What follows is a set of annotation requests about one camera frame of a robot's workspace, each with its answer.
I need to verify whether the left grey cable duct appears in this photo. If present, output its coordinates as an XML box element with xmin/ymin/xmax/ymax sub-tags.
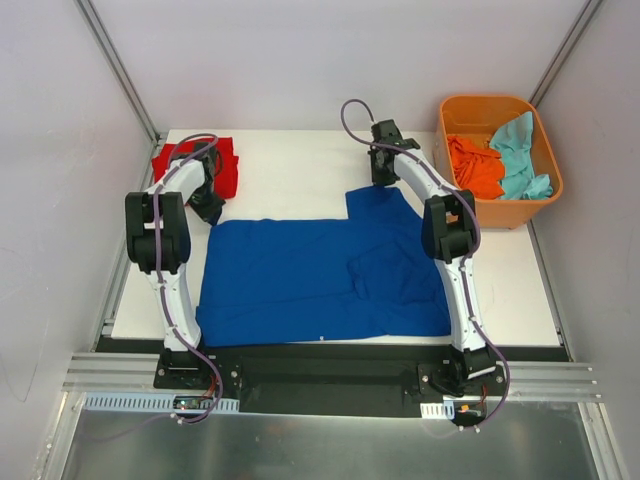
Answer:
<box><xmin>84</xmin><ymin>392</ymin><xmax>240</xmax><ymax>416</ymax></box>

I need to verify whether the orange plastic bin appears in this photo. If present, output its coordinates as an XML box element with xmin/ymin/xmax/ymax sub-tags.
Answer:
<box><xmin>433</xmin><ymin>95</ymin><xmax>563</xmax><ymax>229</ymax></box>

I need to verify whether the folded red t shirt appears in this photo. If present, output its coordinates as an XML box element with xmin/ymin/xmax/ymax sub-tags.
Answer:
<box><xmin>151</xmin><ymin>137</ymin><xmax>239</xmax><ymax>200</ymax></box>

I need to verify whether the blue t shirt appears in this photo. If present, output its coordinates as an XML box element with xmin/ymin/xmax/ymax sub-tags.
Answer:
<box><xmin>196</xmin><ymin>187</ymin><xmax>451</xmax><ymax>347</ymax></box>

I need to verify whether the teal t shirt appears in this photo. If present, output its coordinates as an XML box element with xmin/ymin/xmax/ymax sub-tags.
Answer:
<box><xmin>489</xmin><ymin>111</ymin><xmax>553</xmax><ymax>200</ymax></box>

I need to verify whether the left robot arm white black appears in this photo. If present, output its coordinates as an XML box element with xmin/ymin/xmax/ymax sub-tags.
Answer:
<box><xmin>125</xmin><ymin>133</ymin><xmax>225</xmax><ymax>389</ymax></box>

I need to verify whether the orange t shirt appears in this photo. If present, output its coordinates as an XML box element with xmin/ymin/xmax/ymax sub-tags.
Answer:
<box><xmin>447</xmin><ymin>135</ymin><xmax>505</xmax><ymax>200</ymax></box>

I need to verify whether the aluminium rail front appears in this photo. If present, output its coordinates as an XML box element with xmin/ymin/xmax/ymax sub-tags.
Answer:
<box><xmin>62</xmin><ymin>352</ymin><xmax>604</xmax><ymax>403</ymax></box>

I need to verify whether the left aluminium frame post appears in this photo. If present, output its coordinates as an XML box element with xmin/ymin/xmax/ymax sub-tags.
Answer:
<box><xmin>73</xmin><ymin>0</ymin><xmax>162</xmax><ymax>144</ymax></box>

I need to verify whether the right grey cable duct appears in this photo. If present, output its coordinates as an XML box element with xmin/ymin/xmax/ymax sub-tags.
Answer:
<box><xmin>420</xmin><ymin>401</ymin><xmax>455</xmax><ymax>420</ymax></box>

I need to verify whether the grey cable duct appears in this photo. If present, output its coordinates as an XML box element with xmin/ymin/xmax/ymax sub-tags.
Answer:
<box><xmin>420</xmin><ymin>401</ymin><xmax>455</xmax><ymax>420</ymax></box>
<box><xmin>84</xmin><ymin>392</ymin><xmax>240</xmax><ymax>416</ymax></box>

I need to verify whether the right aluminium frame post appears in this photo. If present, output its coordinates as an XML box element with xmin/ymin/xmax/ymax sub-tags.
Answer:
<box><xmin>529</xmin><ymin>0</ymin><xmax>606</xmax><ymax>108</ymax></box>

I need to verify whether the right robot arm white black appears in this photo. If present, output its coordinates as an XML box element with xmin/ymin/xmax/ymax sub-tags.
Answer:
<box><xmin>369</xmin><ymin>120</ymin><xmax>496</xmax><ymax>397</ymax></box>

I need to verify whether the aluminium frame post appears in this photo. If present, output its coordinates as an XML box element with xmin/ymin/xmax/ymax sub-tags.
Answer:
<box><xmin>73</xmin><ymin>0</ymin><xmax>162</xmax><ymax>144</ymax></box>
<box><xmin>529</xmin><ymin>0</ymin><xmax>606</xmax><ymax>108</ymax></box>

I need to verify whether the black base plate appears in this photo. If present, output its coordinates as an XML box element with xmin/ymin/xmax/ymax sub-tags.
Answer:
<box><xmin>94</xmin><ymin>337</ymin><xmax>511</xmax><ymax>416</ymax></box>

